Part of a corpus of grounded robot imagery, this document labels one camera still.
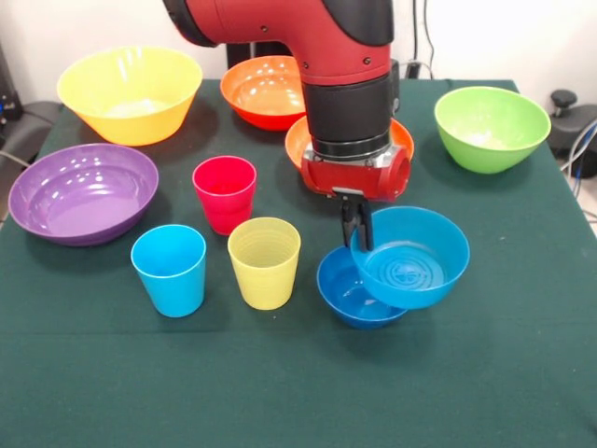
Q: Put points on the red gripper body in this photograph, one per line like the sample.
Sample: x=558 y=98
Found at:
x=345 y=179

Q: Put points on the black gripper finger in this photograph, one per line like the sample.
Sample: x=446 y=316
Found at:
x=366 y=233
x=347 y=228

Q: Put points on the orange bowl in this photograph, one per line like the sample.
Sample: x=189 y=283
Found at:
x=261 y=93
x=296 y=144

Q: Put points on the light blue bowl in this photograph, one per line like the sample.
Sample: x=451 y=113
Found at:
x=410 y=275

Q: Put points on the dark blue bowl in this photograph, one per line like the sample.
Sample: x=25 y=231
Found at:
x=340 y=298

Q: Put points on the yellow-green cup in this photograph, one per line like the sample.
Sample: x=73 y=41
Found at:
x=266 y=284

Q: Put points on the light green bowl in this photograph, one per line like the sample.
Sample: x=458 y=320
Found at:
x=494 y=135

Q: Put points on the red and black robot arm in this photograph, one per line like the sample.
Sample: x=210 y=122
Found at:
x=326 y=46

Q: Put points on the red cup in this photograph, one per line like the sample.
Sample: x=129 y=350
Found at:
x=224 y=205

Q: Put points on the black plug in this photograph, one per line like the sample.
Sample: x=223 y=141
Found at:
x=412 y=70

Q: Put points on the dark green tablecloth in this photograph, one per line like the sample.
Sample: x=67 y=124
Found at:
x=298 y=373

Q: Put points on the light blue cup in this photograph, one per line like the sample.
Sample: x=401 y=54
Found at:
x=172 y=289

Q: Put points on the large yellow bowl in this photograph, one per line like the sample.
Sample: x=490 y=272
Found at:
x=130 y=121

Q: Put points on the black rounded base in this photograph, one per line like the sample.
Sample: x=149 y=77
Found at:
x=571 y=133

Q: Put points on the black knob clamp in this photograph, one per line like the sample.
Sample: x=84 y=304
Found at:
x=563 y=99

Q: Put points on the purple bowl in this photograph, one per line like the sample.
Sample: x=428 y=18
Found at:
x=79 y=200

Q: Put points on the black chair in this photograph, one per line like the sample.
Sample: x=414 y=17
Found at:
x=28 y=126

